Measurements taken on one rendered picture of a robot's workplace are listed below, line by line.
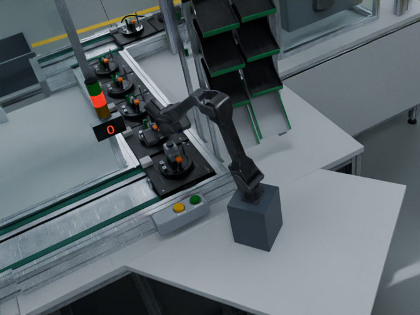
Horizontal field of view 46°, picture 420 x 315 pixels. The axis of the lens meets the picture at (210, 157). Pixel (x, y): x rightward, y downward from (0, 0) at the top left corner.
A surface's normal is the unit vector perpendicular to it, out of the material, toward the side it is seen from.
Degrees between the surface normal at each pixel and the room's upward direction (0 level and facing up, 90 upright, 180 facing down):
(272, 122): 45
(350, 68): 90
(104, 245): 90
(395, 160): 0
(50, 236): 0
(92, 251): 90
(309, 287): 0
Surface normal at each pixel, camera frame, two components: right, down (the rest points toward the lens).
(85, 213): -0.17, -0.74
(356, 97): 0.44, 0.53
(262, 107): 0.08, -0.11
